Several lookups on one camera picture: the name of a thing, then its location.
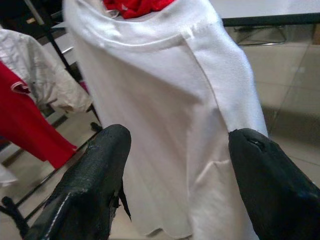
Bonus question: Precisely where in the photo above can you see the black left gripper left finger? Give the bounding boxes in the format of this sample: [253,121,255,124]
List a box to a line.
[23,123,133,240]

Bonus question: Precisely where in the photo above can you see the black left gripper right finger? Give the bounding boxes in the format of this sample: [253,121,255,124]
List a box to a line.
[228,127,320,240]

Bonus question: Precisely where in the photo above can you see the red garment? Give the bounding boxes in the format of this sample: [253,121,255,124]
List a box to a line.
[0,61,77,171]
[102,0,177,20]

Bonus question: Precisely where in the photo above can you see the white garment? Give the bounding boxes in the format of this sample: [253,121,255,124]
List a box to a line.
[62,0,270,240]

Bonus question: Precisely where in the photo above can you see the white wrinkled shirt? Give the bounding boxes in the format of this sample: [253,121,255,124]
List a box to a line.
[0,27,93,113]

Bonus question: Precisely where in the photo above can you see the black clothes rack frame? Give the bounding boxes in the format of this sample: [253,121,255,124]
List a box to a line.
[0,0,104,226]

